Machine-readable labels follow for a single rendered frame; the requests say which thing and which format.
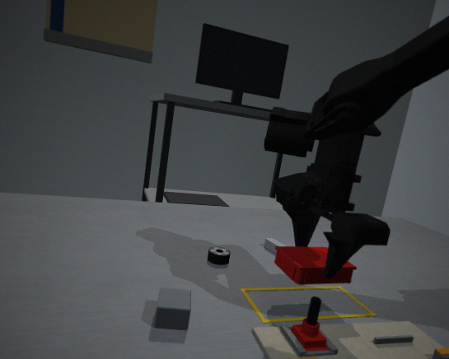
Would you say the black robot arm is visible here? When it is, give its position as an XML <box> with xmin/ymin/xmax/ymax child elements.
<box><xmin>264</xmin><ymin>16</ymin><xmax>449</xmax><ymax>212</ymax></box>

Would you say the yellow rectangular outline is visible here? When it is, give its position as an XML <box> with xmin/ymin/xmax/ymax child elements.
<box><xmin>240</xmin><ymin>287</ymin><xmax>377</xmax><ymax>324</ymax></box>

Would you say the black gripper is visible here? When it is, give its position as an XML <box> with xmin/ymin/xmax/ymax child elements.
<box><xmin>283</xmin><ymin>160</ymin><xmax>390</xmax><ymax>278</ymax></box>

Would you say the black toy tyre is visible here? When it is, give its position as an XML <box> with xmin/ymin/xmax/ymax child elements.
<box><xmin>208</xmin><ymin>246</ymin><xmax>231</xmax><ymax>265</ymax></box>

